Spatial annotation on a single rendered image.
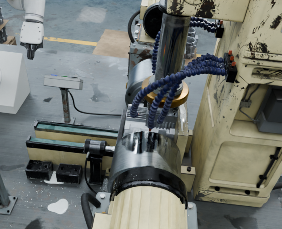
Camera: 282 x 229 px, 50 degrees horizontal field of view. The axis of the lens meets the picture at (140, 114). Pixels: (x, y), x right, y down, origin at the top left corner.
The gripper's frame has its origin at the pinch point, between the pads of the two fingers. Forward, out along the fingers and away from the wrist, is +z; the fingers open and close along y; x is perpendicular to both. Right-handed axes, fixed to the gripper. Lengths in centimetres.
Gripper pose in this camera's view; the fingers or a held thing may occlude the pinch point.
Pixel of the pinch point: (30, 55)
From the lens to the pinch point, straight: 155.3
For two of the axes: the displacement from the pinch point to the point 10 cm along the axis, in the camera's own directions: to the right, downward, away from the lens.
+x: 0.1, -0.4, 10.0
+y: 9.9, 1.1, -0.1
